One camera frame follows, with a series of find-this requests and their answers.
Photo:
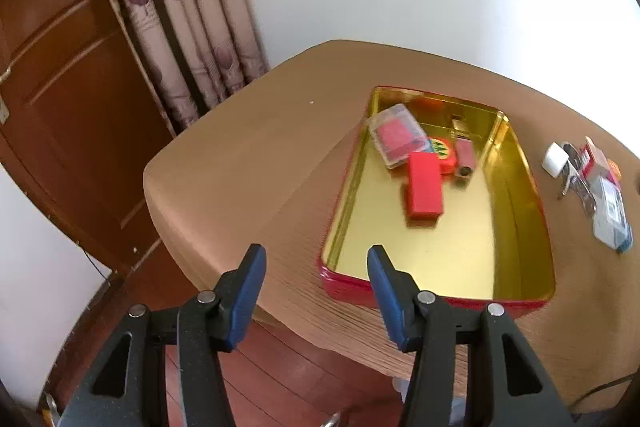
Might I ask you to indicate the red and white pack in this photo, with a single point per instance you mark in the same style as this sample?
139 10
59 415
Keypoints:
597 157

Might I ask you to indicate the brown wooden door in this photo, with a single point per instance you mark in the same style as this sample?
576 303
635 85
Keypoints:
65 82

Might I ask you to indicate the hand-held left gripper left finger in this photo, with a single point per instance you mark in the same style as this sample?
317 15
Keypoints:
245 302

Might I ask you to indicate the beige curtain purple leaf print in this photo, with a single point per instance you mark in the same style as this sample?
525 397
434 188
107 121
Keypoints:
190 7

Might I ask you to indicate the red tin box gold interior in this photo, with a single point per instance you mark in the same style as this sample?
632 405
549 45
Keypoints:
450 252

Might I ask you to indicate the clear case white blue contents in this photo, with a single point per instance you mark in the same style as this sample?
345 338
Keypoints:
611 212

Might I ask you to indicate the silver metal bottle opener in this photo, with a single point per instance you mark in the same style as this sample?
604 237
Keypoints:
575 179

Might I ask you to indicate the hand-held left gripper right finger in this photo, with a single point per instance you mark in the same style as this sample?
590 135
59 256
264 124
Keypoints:
392 302

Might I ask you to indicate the clear case with red contents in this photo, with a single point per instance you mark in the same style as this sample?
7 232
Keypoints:
397 134

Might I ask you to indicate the red lighter with green pattern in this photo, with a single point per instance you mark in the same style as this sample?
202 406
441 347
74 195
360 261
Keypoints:
442 153

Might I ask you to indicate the red rectangular box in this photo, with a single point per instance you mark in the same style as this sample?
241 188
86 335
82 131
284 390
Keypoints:
424 187

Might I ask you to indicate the small white box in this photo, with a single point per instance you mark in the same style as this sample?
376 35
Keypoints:
553 159

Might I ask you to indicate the dark pink lighter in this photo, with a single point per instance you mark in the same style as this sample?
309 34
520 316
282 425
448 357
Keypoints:
465 159

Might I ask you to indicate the small orange block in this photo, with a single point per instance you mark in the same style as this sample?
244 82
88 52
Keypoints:
614 169

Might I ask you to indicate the silver pen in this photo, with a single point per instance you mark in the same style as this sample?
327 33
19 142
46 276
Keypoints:
334 420

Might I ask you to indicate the tan tablecloth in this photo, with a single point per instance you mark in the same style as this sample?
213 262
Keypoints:
240 177

